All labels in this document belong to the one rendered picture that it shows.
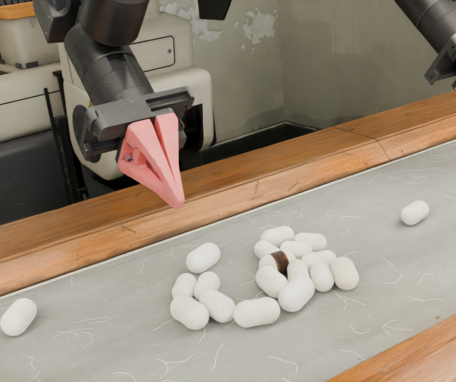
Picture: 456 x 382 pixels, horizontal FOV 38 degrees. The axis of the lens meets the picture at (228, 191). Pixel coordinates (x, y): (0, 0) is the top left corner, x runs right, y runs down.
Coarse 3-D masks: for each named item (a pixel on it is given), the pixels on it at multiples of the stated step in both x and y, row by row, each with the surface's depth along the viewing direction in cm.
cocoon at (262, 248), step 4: (264, 240) 62; (256, 244) 62; (260, 244) 62; (264, 244) 62; (268, 244) 62; (256, 248) 62; (260, 248) 62; (264, 248) 61; (268, 248) 61; (272, 248) 61; (276, 248) 61; (256, 252) 62; (260, 252) 61; (264, 252) 61; (268, 252) 61; (272, 252) 60; (260, 256) 61
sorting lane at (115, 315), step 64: (320, 192) 77; (384, 192) 75; (448, 192) 73; (128, 256) 66; (256, 256) 63; (384, 256) 61; (448, 256) 60; (0, 320) 57; (64, 320) 56; (128, 320) 55; (320, 320) 52; (384, 320) 51
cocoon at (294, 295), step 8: (296, 280) 54; (304, 280) 54; (288, 288) 53; (296, 288) 53; (304, 288) 53; (312, 288) 54; (280, 296) 53; (288, 296) 53; (296, 296) 53; (304, 296) 53; (280, 304) 53; (288, 304) 53; (296, 304) 53; (304, 304) 53
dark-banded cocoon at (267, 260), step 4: (288, 252) 59; (264, 256) 59; (268, 256) 59; (288, 256) 59; (292, 256) 59; (260, 260) 59; (264, 260) 59; (268, 260) 58; (272, 260) 58; (292, 260) 59; (260, 264) 59; (264, 264) 58; (268, 264) 58; (272, 264) 58; (276, 268) 58
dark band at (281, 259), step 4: (276, 252) 59; (280, 252) 59; (284, 252) 59; (272, 256) 59; (276, 256) 59; (280, 256) 59; (284, 256) 59; (276, 260) 58; (280, 260) 58; (284, 260) 59; (288, 260) 59; (276, 264) 58; (280, 264) 58; (284, 264) 59; (288, 264) 59; (280, 268) 58; (284, 268) 59; (280, 272) 59; (284, 272) 59
